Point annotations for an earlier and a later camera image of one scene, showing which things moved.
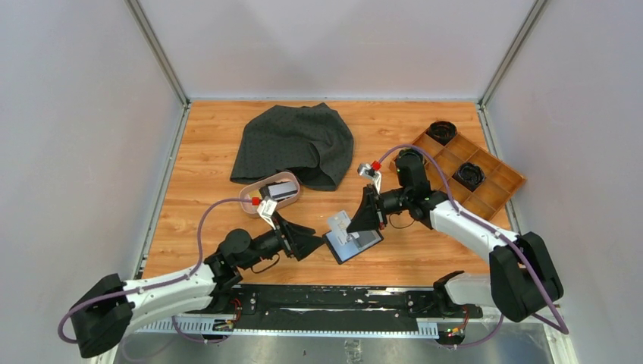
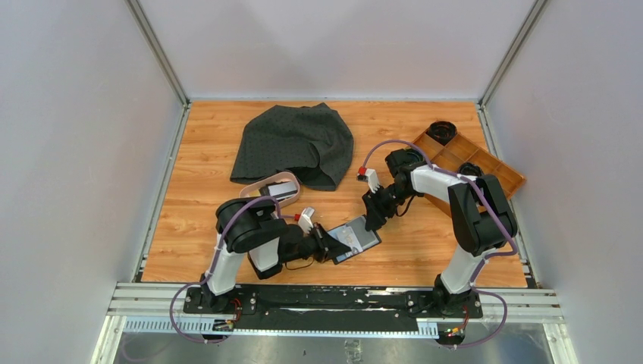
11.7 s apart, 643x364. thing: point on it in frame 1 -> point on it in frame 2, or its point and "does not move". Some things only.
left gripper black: (305, 243) -> (334, 246)
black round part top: (442, 131) does not move
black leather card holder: (342, 252) does not move
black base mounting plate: (337, 307) does not move
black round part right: (470, 176) does not move
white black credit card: (340, 224) -> (347, 236)
